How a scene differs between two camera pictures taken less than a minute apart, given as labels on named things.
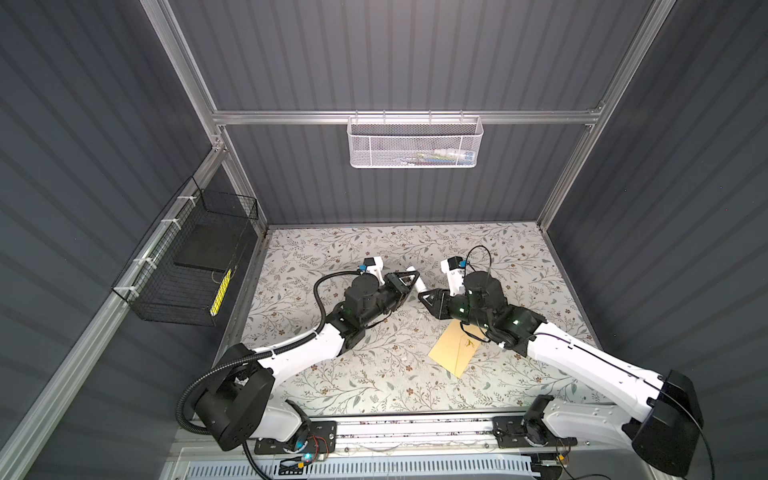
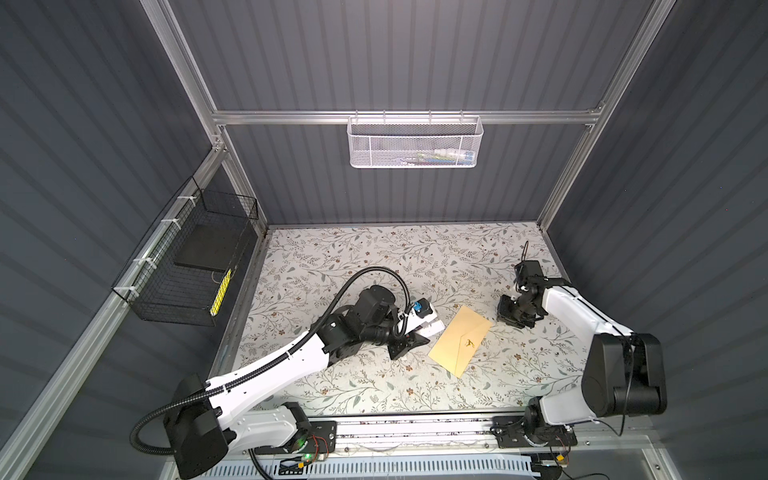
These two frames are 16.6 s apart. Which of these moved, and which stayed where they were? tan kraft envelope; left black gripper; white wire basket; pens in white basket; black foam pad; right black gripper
Moved: right black gripper; left black gripper
Stayed: black foam pad; white wire basket; tan kraft envelope; pens in white basket
